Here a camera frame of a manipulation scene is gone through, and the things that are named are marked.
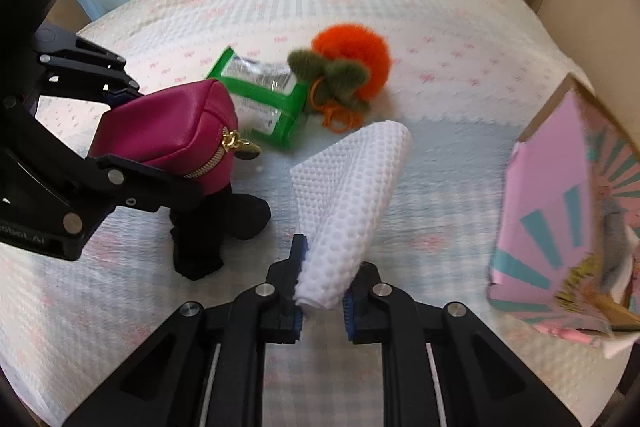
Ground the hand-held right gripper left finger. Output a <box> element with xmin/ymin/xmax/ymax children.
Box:
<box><xmin>65</xmin><ymin>234</ymin><xmax>308</xmax><ymax>427</ymax></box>

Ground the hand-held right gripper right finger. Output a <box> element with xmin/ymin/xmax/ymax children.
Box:
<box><xmin>343</xmin><ymin>261</ymin><xmax>581</xmax><ymax>427</ymax></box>

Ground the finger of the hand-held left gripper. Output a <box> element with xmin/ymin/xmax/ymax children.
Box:
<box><xmin>34</xmin><ymin>27</ymin><xmax>147</xmax><ymax>108</ymax></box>
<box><xmin>5</xmin><ymin>98</ymin><xmax>202</xmax><ymax>222</ymax></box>

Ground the magenta zipper pouch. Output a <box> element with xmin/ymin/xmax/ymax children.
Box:
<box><xmin>87</xmin><ymin>78</ymin><xmax>263</xmax><ymax>194</ymax></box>

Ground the white mesh cloth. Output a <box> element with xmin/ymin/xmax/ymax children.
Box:
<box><xmin>290</xmin><ymin>121</ymin><xmax>412</xmax><ymax>311</ymax></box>

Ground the black plush toy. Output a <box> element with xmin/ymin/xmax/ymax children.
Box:
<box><xmin>170</xmin><ymin>184</ymin><xmax>272</xmax><ymax>281</ymax></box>

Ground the green wet wipes packet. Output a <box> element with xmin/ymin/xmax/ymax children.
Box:
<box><xmin>206</xmin><ymin>46</ymin><xmax>309</xmax><ymax>150</ymax></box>

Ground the pastel checked bedspread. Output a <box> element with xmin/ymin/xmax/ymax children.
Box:
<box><xmin>0</xmin><ymin>0</ymin><xmax>632</xmax><ymax>427</ymax></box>

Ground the pink printed cardboard box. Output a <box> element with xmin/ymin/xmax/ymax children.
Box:
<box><xmin>487</xmin><ymin>73</ymin><xmax>640</xmax><ymax>349</ymax></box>

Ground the orange pompom keychain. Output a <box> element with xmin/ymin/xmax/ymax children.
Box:
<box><xmin>287</xmin><ymin>23</ymin><xmax>392</xmax><ymax>134</ymax></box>

